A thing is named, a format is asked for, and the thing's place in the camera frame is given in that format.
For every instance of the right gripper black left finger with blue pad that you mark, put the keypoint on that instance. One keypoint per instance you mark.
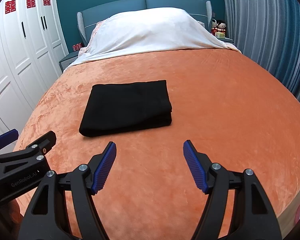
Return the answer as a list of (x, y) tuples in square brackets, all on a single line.
[(47, 217)]

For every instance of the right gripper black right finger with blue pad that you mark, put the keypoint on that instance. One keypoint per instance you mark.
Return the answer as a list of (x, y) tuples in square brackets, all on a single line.
[(253, 216)]

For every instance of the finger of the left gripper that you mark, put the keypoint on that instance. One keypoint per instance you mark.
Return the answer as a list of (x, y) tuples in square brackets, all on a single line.
[(43, 141), (8, 138)]

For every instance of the black pants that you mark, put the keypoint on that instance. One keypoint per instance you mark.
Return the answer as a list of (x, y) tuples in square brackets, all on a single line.
[(127, 107)]

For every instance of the left grey nightstand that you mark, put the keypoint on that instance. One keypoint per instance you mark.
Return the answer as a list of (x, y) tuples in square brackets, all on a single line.
[(67, 60)]

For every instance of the white wardrobe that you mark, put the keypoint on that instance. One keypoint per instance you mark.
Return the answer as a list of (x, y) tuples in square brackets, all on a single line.
[(31, 46)]

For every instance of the orange velvet bed cover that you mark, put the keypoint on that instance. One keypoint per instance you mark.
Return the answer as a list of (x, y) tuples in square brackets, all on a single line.
[(231, 109)]

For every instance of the red box on nightstand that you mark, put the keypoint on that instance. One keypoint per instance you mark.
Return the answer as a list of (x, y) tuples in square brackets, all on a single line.
[(78, 46)]

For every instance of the white pillow sheet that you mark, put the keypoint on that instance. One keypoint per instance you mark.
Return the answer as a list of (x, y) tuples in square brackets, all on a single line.
[(149, 30)]

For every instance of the right nightstand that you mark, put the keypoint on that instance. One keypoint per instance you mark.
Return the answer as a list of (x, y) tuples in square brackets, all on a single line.
[(225, 40)]

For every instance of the green box by dolls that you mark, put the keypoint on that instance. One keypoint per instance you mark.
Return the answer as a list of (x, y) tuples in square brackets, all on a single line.
[(219, 34)]

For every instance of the red-dressed dolls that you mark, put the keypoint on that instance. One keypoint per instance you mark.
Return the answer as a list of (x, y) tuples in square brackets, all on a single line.
[(218, 26)]

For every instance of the grey-blue curtain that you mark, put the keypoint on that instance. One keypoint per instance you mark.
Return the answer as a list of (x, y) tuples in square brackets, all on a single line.
[(268, 32)]

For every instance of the blue bed headboard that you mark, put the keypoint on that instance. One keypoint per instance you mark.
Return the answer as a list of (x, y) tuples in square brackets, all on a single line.
[(87, 19)]

